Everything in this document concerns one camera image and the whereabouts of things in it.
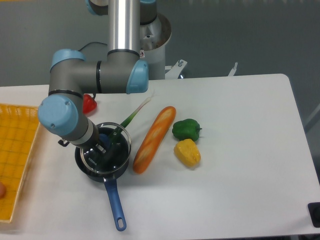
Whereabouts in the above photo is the yellow woven basket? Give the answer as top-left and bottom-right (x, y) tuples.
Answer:
(0, 103), (40, 223)

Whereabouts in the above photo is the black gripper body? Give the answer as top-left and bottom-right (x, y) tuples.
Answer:
(57, 123), (105, 151)

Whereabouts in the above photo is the green bell pepper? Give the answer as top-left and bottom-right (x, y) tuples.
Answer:
(172, 118), (202, 142)

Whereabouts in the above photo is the dark pot blue handle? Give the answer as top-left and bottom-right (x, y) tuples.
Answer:
(74, 127), (133, 232)

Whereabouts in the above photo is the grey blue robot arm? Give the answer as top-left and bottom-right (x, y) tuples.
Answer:
(37, 0), (157, 152)

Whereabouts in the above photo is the yellow bell pepper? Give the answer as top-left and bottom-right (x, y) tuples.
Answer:
(173, 138), (201, 168)

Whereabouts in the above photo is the black cable on floor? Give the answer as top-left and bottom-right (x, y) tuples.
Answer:
(77, 41), (109, 52)

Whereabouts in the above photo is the white base bracket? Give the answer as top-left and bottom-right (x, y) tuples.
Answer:
(163, 59), (238, 80)

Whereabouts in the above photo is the red bell pepper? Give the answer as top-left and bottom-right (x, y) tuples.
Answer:
(82, 93), (98, 114)

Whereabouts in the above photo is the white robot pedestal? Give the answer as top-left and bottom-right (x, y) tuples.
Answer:
(140, 13), (172, 80)

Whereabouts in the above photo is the black device at table edge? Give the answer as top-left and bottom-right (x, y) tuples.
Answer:
(307, 202), (320, 228)

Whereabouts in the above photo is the glass pot lid blue knob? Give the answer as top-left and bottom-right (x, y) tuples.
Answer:
(79, 122), (132, 175)

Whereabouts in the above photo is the green spring onion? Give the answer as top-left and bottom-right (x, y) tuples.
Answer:
(99, 94), (154, 157)

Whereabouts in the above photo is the orange baguette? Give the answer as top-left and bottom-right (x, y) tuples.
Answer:
(132, 106), (177, 174)

